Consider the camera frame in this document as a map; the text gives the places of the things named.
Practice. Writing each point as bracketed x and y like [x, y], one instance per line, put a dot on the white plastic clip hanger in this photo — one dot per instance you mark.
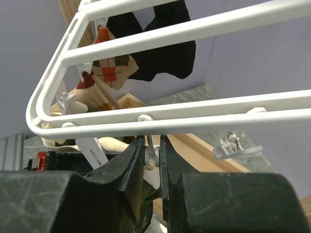
[50, 111]

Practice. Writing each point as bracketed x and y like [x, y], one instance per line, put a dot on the aluminium mounting rail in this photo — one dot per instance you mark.
[11, 152]

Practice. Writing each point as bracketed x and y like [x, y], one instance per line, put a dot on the patterned striped underwear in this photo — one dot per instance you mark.
[92, 93]

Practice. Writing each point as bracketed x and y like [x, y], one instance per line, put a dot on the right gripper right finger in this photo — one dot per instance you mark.
[222, 202]

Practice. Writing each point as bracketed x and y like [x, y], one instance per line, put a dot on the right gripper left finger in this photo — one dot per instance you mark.
[106, 200]

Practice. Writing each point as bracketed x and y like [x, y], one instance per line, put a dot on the black hanging garment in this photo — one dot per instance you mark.
[177, 60]

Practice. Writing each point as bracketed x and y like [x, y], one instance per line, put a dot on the wooden drying rack frame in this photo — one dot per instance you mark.
[207, 133]

